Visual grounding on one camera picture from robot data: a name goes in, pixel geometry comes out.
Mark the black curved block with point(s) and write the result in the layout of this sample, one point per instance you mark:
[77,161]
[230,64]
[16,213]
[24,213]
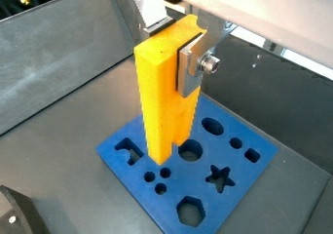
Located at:
[18,215]

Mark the yellow double-square peg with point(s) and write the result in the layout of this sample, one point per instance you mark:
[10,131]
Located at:
[168,113]

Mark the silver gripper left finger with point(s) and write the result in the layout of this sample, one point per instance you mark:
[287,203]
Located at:
[150,16]

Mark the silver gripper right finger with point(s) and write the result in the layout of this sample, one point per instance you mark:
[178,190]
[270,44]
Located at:
[196,58]

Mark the blue shape-sorting board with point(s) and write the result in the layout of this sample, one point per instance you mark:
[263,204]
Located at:
[189,193]

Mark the grey tray enclosure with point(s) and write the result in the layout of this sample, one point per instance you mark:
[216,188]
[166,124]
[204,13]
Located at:
[68,93]

